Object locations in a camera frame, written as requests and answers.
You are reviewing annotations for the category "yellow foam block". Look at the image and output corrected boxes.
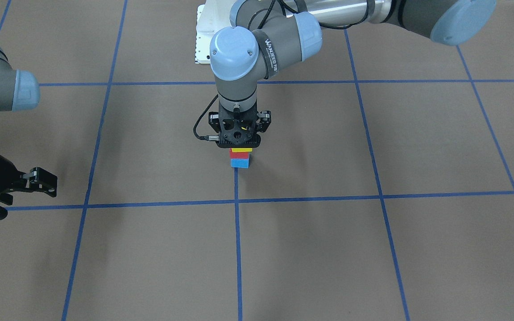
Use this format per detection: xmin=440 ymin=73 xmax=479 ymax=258
xmin=230 ymin=148 xmax=253 ymax=153

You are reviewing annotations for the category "blue foam block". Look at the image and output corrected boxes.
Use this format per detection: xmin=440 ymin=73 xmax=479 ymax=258
xmin=230 ymin=158 xmax=250 ymax=169

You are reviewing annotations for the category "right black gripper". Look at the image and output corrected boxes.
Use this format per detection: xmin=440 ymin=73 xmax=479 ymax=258
xmin=0 ymin=155 xmax=58 ymax=201

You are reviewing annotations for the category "brown paper table cover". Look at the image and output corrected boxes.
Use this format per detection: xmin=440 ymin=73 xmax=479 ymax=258
xmin=0 ymin=0 xmax=514 ymax=321

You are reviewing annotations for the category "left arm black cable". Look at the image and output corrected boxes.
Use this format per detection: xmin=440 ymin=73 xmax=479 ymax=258
xmin=193 ymin=94 xmax=220 ymax=142

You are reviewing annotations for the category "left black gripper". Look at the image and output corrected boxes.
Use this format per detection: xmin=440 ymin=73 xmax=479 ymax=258
xmin=208 ymin=104 xmax=272 ymax=134

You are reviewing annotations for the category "red foam block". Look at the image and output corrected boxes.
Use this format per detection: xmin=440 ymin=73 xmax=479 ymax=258
xmin=229 ymin=150 xmax=250 ymax=159

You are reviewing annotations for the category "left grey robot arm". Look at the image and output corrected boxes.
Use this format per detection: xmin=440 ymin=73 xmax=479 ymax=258
xmin=209 ymin=0 xmax=496 ymax=138

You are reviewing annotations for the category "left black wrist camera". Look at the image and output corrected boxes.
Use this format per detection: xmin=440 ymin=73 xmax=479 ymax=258
xmin=216 ymin=119 xmax=261 ymax=148

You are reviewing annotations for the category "white pedestal base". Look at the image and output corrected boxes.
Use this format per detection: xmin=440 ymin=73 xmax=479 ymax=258
xmin=195 ymin=0 xmax=235 ymax=64

